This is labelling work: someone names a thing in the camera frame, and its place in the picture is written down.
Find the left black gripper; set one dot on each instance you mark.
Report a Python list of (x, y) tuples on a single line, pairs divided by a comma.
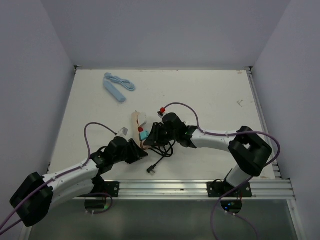
[(139, 153)]

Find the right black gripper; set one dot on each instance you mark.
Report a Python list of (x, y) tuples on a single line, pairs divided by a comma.
[(154, 138)]

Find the cyan plug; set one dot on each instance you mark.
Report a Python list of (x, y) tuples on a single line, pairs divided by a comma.
[(143, 135)]

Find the white plug adapter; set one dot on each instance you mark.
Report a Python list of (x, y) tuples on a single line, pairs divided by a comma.
[(141, 119)]

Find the beige red power strip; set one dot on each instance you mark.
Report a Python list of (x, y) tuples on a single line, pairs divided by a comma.
[(135, 131)]

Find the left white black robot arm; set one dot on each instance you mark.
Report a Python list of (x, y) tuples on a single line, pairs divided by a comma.
[(38, 194)]

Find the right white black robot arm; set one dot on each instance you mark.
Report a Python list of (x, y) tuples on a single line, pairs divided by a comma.
[(249, 151)]

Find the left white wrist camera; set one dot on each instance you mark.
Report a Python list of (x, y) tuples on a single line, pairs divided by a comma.
[(122, 132)]

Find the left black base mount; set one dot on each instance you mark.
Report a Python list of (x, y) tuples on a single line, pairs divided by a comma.
[(109, 187)]

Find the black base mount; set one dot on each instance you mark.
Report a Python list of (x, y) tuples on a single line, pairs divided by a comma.
[(217, 188), (109, 187)]

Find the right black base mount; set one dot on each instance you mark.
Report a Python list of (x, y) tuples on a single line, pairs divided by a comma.
[(217, 188)]

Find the right aluminium side rail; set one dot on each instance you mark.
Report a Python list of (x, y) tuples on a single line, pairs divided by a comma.
[(275, 165)]

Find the aluminium mounting rail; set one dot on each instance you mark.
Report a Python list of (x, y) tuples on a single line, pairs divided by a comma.
[(197, 190)]

